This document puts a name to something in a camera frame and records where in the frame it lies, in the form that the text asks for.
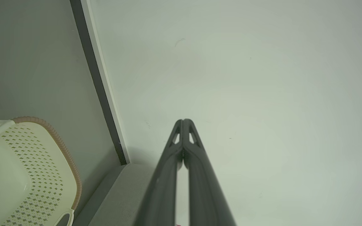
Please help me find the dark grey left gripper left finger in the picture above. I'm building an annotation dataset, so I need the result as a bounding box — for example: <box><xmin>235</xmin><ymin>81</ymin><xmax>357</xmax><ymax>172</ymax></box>
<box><xmin>134</xmin><ymin>119</ymin><xmax>185</xmax><ymax>226</ymax></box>

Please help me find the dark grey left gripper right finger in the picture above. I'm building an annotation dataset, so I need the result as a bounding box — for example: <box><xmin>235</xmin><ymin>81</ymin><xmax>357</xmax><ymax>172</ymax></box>
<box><xmin>183</xmin><ymin>119</ymin><xmax>237</xmax><ymax>226</ymax></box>

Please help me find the cream perforated laundry basket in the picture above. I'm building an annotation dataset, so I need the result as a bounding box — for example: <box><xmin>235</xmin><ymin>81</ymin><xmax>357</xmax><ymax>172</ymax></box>
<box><xmin>0</xmin><ymin>116</ymin><xmax>83</xmax><ymax>226</ymax></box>

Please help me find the grey and white baseboard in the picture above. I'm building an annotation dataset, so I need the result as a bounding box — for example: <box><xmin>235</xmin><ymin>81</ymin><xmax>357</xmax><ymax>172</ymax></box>
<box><xmin>69</xmin><ymin>0</ymin><xmax>131</xmax><ymax>166</ymax></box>

